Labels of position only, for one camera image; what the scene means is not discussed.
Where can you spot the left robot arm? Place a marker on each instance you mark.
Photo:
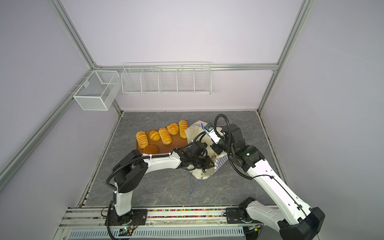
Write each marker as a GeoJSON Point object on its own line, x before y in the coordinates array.
{"type": "Point", "coordinates": [128, 173]}

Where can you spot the white wire shelf basket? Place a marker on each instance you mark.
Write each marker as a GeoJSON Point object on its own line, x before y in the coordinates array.
{"type": "Point", "coordinates": [146, 81]}

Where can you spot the ridged long bread loaf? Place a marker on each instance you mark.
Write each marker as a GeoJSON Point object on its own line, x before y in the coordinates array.
{"type": "Point", "coordinates": [183, 126]}

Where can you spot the pale muffin bread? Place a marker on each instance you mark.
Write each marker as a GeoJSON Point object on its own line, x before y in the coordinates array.
{"type": "Point", "coordinates": [173, 129]}

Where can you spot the white mesh box basket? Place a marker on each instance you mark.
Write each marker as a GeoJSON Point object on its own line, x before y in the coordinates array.
{"type": "Point", "coordinates": [98, 91]}

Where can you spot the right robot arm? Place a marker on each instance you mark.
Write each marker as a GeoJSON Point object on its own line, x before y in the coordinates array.
{"type": "Point", "coordinates": [294, 219]}

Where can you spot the orange round bun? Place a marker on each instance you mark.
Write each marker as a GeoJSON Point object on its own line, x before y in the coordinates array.
{"type": "Point", "coordinates": [151, 150]}

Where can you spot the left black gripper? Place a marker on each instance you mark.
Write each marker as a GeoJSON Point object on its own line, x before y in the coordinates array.
{"type": "Point", "coordinates": [207, 164]}

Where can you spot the blue checkered paper bag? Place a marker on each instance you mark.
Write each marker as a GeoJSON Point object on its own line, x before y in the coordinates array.
{"type": "Point", "coordinates": [196, 132]}

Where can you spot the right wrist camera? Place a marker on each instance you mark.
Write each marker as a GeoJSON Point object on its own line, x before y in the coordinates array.
{"type": "Point", "coordinates": [211, 132]}

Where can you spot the yellow bread roll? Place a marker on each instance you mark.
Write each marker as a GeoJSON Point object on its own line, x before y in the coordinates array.
{"type": "Point", "coordinates": [154, 135]}

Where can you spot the brown plastic tray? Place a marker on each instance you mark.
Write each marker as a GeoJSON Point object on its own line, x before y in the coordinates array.
{"type": "Point", "coordinates": [177, 142]}

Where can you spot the aluminium frame post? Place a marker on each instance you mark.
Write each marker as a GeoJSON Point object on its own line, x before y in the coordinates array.
{"type": "Point", "coordinates": [192, 65]}

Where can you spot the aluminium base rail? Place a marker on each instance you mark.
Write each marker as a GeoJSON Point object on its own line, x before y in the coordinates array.
{"type": "Point", "coordinates": [164, 223]}

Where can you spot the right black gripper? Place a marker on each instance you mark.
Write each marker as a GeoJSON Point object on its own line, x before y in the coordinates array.
{"type": "Point", "coordinates": [216, 148]}

